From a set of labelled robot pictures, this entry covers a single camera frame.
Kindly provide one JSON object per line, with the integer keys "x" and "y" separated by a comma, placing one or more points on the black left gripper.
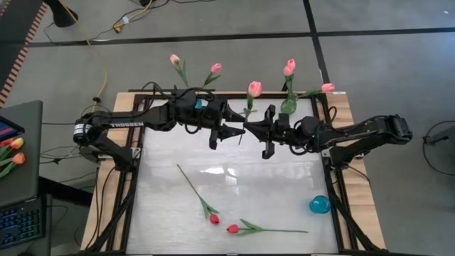
{"x": 213, "y": 115}

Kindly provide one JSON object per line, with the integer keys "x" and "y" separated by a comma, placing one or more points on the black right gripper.
{"x": 284, "y": 131}

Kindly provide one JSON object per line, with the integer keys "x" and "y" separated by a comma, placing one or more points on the pink artificial tulip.
{"x": 215, "y": 68}
{"x": 291, "y": 63}
{"x": 288, "y": 70}
{"x": 327, "y": 87}
{"x": 174, "y": 59}
{"x": 255, "y": 89}

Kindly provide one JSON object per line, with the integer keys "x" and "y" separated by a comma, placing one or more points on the red artificial tulip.
{"x": 232, "y": 229}
{"x": 214, "y": 219}
{"x": 5, "y": 142}

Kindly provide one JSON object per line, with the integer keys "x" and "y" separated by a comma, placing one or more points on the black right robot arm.
{"x": 355, "y": 133}

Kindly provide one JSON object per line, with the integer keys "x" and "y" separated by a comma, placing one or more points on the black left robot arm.
{"x": 128, "y": 122}

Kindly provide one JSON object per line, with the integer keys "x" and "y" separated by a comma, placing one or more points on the green glass vase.
{"x": 288, "y": 106}

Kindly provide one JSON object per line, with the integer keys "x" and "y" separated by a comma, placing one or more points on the tall blue glass vase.
{"x": 198, "y": 104}

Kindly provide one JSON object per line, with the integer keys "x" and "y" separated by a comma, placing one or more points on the round blue glass vase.
{"x": 319, "y": 205}

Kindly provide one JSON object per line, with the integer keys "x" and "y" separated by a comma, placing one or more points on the black desk base beam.
{"x": 67, "y": 193}

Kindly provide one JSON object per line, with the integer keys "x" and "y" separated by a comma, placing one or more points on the grey stand foot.
{"x": 440, "y": 137}

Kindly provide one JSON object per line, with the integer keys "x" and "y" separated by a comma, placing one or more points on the black stand base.
{"x": 62, "y": 16}

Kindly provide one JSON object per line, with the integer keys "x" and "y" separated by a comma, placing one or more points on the grey side desk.
{"x": 28, "y": 177}

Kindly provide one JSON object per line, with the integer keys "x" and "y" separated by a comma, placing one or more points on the orange artificial tulip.
{"x": 18, "y": 158}
{"x": 17, "y": 143}

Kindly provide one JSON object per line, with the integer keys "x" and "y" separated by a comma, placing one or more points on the black tilted monitor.
{"x": 10, "y": 128}

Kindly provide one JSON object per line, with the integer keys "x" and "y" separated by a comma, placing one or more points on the black backlit keyboard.
{"x": 21, "y": 224}

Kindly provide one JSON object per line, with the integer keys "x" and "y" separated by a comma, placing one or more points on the black mat striped edge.
{"x": 14, "y": 21}

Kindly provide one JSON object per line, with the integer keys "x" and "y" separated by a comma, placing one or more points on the black curved bracket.
{"x": 284, "y": 87}

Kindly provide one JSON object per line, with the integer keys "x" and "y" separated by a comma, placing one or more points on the black metal table frame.
{"x": 139, "y": 96}

